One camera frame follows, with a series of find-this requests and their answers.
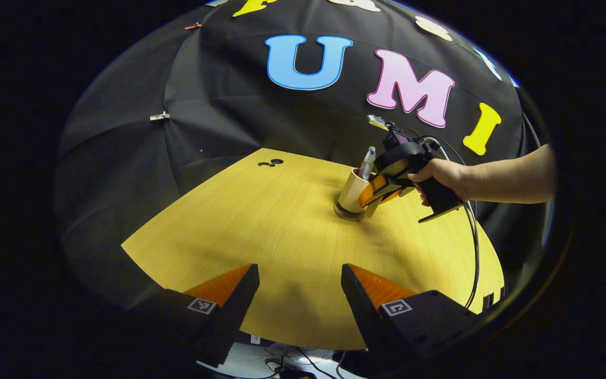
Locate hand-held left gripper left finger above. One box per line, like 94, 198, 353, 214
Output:
124, 263, 260, 368

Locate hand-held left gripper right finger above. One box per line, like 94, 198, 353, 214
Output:
341, 263, 480, 370

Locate beige cup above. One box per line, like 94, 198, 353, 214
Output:
337, 167, 388, 220

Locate white toothpaste tube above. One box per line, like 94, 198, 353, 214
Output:
358, 146, 377, 182

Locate black backdrop cloth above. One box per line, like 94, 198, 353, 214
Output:
53, 0, 553, 311

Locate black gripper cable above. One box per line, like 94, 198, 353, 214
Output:
403, 126, 481, 310

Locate black floor cables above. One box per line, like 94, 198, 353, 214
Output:
264, 345, 348, 379

